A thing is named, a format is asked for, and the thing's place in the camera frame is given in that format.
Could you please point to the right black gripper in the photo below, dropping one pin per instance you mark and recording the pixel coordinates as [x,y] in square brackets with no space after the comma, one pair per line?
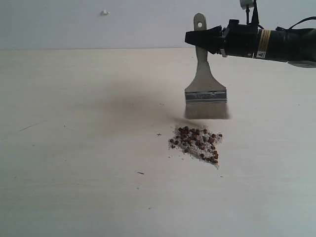
[236,39]

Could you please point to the white wooden paint brush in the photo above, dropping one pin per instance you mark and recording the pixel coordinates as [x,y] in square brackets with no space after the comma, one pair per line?
[205,96]

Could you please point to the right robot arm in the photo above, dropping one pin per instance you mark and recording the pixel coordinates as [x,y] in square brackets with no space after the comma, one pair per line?
[286,45]

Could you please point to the scattered rice and brown pellets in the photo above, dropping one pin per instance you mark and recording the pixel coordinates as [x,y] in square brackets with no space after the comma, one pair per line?
[196,146]

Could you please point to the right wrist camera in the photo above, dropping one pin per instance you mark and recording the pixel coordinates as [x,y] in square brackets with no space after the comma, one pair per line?
[247,5]

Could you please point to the small white wall hook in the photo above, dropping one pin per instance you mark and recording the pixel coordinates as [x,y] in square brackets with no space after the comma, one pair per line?
[104,13]

